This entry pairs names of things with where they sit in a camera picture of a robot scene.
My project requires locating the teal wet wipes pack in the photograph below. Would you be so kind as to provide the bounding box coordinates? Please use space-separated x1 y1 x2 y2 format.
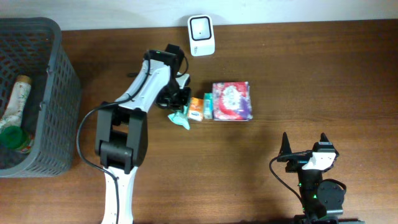
167 106 190 130

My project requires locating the white barcode scanner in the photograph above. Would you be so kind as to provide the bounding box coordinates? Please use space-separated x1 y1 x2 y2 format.
187 14 215 57

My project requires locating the orange small tissue pack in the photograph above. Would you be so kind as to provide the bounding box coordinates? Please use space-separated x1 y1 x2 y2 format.
187 97 204 121

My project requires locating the red purple tissue pack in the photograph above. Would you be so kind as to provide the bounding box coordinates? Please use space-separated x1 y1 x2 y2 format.
212 82 253 121

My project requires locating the green lid jar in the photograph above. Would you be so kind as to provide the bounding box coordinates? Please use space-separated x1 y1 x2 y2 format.
1 126 34 154

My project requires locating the grey plastic mesh basket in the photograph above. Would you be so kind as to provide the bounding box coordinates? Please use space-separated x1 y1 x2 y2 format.
1 17 82 178

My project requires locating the small teal gum box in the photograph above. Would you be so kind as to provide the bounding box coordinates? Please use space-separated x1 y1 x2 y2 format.
203 93 213 119

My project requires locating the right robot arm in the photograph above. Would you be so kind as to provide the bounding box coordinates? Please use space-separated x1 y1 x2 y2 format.
269 133 363 224

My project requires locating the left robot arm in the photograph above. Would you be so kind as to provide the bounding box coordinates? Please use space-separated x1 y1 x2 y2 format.
95 44 191 223

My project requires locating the white floral tube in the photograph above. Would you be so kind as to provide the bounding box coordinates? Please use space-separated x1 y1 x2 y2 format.
1 75 32 132

